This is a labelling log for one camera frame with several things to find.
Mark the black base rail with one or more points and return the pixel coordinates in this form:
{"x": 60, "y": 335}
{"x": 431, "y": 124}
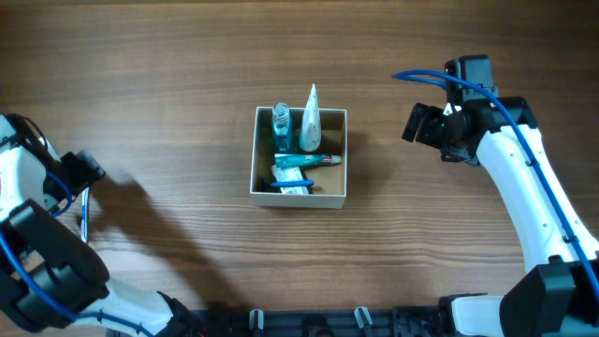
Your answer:
{"x": 394, "y": 322}

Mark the white cardboard box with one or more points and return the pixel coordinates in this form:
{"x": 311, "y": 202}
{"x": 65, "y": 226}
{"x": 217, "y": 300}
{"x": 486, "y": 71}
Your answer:
{"x": 330, "y": 182}

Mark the blue mouthwash bottle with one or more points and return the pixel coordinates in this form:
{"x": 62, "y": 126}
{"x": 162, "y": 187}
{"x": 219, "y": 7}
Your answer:
{"x": 282, "y": 129}

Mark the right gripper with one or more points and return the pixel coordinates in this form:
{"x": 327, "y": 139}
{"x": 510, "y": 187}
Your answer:
{"x": 416, "y": 123}

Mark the red green toothpaste tube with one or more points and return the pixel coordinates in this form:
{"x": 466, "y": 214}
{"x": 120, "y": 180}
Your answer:
{"x": 285, "y": 161}

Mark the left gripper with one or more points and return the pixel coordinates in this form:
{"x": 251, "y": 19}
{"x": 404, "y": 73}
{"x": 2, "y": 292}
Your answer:
{"x": 87, "y": 165}

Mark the green soap bar pack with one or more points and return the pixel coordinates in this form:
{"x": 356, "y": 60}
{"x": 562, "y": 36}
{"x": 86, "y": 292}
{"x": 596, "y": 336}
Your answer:
{"x": 292, "y": 174}

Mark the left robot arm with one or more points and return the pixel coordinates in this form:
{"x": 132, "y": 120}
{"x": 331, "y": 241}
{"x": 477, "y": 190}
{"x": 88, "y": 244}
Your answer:
{"x": 51, "y": 277}

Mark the blue white toothbrush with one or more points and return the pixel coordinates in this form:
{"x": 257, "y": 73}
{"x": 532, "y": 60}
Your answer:
{"x": 84, "y": 224}

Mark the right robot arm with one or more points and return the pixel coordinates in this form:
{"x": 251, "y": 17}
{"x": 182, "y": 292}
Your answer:
{"x": 558, "y": 295}

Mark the white lotion tube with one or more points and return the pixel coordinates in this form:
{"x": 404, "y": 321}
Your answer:
{"x": 310, "y": 130}

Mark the blue disposable razor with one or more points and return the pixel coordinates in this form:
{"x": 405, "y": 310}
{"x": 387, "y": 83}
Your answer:
{"x": 290, "y": 183}

